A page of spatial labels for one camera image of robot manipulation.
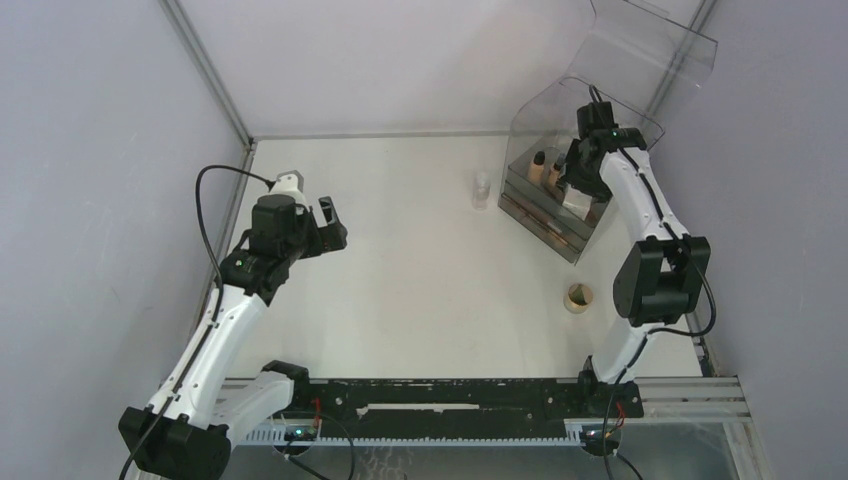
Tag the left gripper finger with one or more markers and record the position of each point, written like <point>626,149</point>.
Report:
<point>329,212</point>
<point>330,238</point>

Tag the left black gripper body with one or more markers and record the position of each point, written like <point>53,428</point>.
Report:
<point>301,244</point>

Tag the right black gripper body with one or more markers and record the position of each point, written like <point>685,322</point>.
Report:
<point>583,176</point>

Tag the foundation bottle with pump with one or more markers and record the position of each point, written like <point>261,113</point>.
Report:
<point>554,173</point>

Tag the white cube box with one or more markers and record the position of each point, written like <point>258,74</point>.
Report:
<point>580,205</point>

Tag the square foundation bottle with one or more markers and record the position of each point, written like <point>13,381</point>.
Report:
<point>536,168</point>

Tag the clear acrylic organizer box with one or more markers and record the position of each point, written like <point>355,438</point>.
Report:
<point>634,69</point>

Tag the gold round jar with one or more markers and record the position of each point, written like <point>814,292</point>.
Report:
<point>578,298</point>

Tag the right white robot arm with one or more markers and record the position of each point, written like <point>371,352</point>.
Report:
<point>664,273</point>

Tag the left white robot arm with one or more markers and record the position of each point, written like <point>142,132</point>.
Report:
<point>184,432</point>

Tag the clear plastic bottle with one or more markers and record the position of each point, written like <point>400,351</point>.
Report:
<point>481,190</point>

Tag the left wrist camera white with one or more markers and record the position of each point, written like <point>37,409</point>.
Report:
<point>291,184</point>

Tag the black mounting rail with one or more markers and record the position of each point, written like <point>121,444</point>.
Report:
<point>462,409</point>

